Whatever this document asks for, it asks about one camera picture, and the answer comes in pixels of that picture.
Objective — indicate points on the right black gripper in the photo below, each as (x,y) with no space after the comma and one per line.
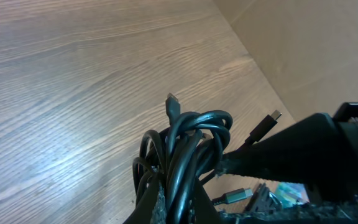
(320,151)

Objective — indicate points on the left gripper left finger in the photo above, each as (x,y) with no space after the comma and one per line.
(151,208)

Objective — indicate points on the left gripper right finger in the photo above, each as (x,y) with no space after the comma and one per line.
(205,212)

